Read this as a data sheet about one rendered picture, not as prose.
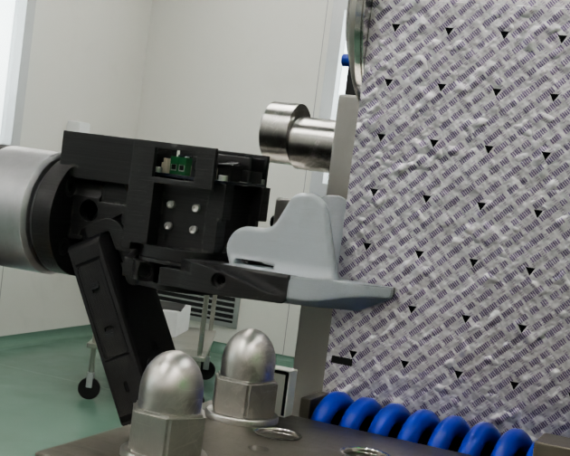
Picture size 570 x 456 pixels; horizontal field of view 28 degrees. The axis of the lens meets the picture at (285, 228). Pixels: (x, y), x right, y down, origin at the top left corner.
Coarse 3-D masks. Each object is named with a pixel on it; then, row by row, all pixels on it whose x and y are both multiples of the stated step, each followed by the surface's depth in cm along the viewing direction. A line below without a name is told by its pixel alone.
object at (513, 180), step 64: (384, 128) 60; (448, 128) 59; (512, 128) 58; (384, 192) 60; (448, 192) 59; (512, 192) 58; (384, 256) 60; (448, 256) 59; (512, 256) 58; (384, 320) 60; (448, 320) 59; (512, 320) 58; (384, 384) 60; (448, 384) 59; (512, 384) 58
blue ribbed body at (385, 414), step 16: (336, 400) 59; (352, 400) 60; (368, 400) 59; (320, 416) 58; (336, 416) 59; (352, 416) 58; (368, 416) 59; (384, 416) 57; (400, 416) 58; (416, 416) 57; (432, 416) 57; (448, 416) 57; (384, 432) 57; (400, 432) 57; (416, 432) 56; (432, 432) 56; (448, 432) 56; (464, 432) 57; (480, 432) 55; (496, 432) 56; (512, 432) 55; (448, 448) 56; (464, 448) 55; (480, 448) 55; (496, 448) 55; (512, 448) 55; (528, 448) 56
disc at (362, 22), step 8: (360, 0) 60; (368, 0) 60; (360, 8) 60; (368, 8) 60; (360, 16) 60; (368, 16) 61; (360, 24) 60; (368, 24) 61; (360, 32) 60; (368, 32) 61; (360, 40) 60; (360, 48) 60; (360, 56) 61; (360, 64) 61; (360, 72) 61; (360, 80) 61; (360, 88) 62
